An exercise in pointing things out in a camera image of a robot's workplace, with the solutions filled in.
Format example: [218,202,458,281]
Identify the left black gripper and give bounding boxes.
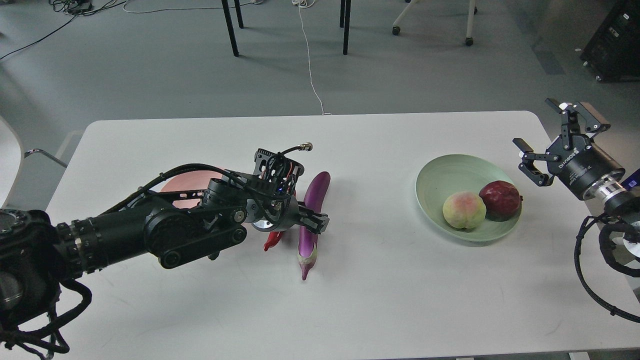
[250,193,330,235]

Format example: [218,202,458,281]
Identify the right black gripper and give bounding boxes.
[512,98,626,201]

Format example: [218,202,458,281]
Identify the purple eggplant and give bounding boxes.
[298,171,331,281]

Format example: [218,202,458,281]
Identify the red chili pepper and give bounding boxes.
[263,231,286,252]

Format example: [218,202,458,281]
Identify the red pomegranate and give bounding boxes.
[478,180,522,222]

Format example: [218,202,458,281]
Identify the green pink peach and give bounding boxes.
[442,191,487,230]

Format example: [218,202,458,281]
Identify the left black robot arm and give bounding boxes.
[0,143,330,360]

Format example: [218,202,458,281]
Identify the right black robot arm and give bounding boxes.
[513,98,639,322]

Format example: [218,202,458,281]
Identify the black equipment box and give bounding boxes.
[580,0,640,82]

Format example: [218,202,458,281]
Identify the green plate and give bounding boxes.
[414,153,522,243]

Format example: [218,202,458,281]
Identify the pink plate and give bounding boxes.
[160,170,223,193]

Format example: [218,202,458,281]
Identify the white chair base wheels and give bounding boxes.
[391,0,478,47]

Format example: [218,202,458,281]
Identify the black table legs right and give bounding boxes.
[339,0,352,56]

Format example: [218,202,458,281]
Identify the black table legs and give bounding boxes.
[221,0,244,58]
[339,0,352,56]

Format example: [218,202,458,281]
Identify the black table legs left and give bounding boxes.
[221,0,244,58]

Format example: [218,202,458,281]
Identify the white floor cable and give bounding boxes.
[292,0,333,116]

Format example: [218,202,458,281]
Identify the black floor cables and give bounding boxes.
[0,0,126,62]

